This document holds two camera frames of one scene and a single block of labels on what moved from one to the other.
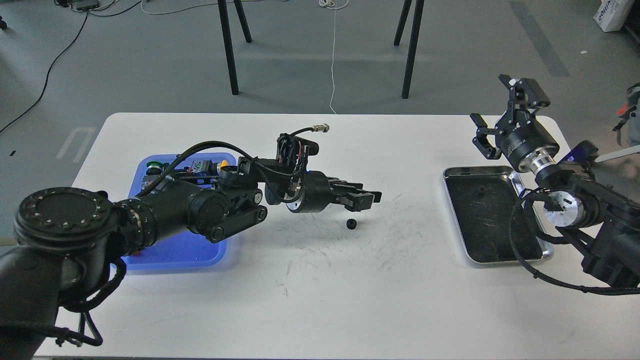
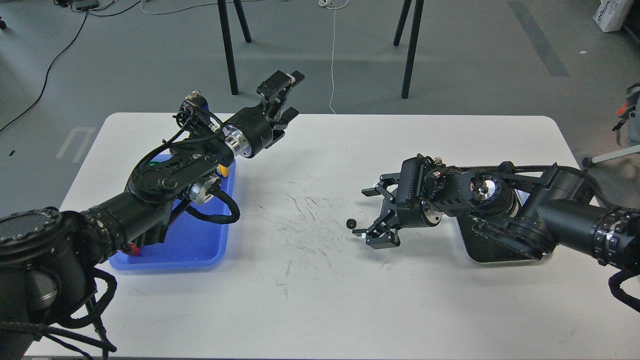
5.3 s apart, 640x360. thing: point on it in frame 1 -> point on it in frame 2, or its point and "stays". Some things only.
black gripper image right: x=520 y=138 -> x=410 y=208
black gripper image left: x=315 y=195 -> x=250 y=131
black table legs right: x=419 y=5 stays
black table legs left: x=224 y=16 stays
